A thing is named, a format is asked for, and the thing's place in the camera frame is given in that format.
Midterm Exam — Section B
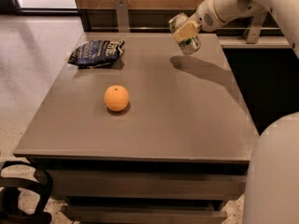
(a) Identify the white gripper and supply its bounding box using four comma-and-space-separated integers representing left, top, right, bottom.
173, 0, 229, 43

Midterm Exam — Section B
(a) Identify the green white 7up can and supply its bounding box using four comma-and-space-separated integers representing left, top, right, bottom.
168, 13, 201, 55

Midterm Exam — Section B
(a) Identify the black curved robot base part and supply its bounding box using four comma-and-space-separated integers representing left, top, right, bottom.
0, 161, 54, 224

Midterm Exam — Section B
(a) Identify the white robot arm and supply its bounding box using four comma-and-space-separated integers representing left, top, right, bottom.
169, 0, 299, 224

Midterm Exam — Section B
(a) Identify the blue chip bag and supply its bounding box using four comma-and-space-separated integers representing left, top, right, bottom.
67, 40, 124, 68

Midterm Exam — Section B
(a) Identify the orange fruit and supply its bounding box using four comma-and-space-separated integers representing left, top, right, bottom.
104, 85, 129, 112

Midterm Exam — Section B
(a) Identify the upper grey drawer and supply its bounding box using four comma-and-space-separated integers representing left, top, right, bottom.
50, 170, 246, 201

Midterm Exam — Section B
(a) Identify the grey drawer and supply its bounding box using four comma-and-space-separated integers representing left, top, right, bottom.
50, 170, 246, 201
62, 206, 227, 224

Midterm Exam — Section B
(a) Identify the lower grey drawer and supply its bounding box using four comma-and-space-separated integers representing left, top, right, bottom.
62, 206, 227, 224

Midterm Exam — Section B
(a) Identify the right metal wall bracket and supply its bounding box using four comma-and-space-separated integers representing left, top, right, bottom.
242, 12, 267, 44

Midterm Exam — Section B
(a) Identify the metal wall bracket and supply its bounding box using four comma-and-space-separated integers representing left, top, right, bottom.
242, 12, 267, 44
115, 0, 130, 33

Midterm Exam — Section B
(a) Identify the left metal wall bracket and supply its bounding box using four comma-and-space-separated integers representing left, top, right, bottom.
115, 0, 130, 33

